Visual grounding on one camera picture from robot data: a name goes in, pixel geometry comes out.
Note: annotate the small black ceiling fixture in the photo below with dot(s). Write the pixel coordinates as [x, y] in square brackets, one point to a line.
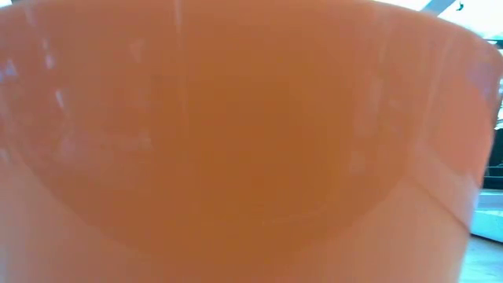
[460, 6]

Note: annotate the black partition wall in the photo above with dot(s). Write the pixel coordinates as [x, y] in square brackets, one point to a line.
[499, 153]

